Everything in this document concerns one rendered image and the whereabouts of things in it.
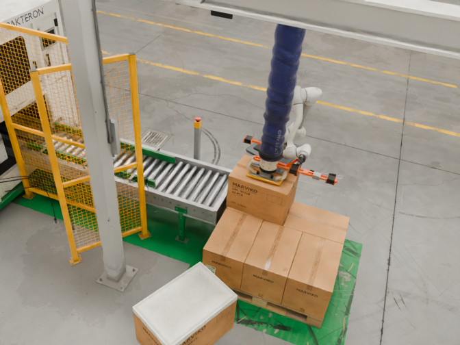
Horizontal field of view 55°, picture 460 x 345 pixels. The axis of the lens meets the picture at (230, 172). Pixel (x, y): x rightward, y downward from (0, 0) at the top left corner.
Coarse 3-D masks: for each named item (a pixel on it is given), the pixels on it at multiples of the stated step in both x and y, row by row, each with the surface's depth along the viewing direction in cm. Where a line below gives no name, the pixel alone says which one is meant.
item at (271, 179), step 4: (248, 172) 425; (256, 172) 425; (260, 172) 425; (248, 176) 423; (252, 176) 422; (256, 176) 422; (260, 176) 421; (272, 176) 419; (264, 180) 419; (268, 180) 418; (272, 180) 418; (280, 180) 420; (276, 184) 416; (280, 184) 415
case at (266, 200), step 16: (240, 160) 446; (240, 176) 427; (288, 176) 432; (240, 192) 432; (256, 192) 424; (272, 192) 415; (288, 192) 413; (240, 208) 444; (256, 208) 436; (272, 208) 427; (288, 208) 443
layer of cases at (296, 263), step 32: (224, 224) 431; (256, 224) 434; (288, 224) 437; (320, 224) 440; (224, 256) 400; (256, 256) 402; (288, 256) 405; (320, 256) 407; (256, 288) 410; (288, 288) 394; (320, 288) 379
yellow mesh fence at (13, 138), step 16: (0, 32) 393; (16, 32) 386; (32, 32) 377; (48, 48) 384; (32, 64) 401; (48, 64) 395; (0, 80) 430; (0, 96) 436; (32, 112) 438; (16, 128) 457; (64, 128) 434; (16, 144) 475; (32, 144) 467; (16, 160) 487; (32, 192) 525
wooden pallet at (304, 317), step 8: (232, 288) 422; (240, 296) 429; (248, 296) 430; (256, 296) 416; (256, 304) 423; (264, 304) 419; (272, 304) 425; (280, 312) 418; (288, 312) 419; (296, 312) 420; (304, 320) 413; (312, 320) 407; (320, 320) 403
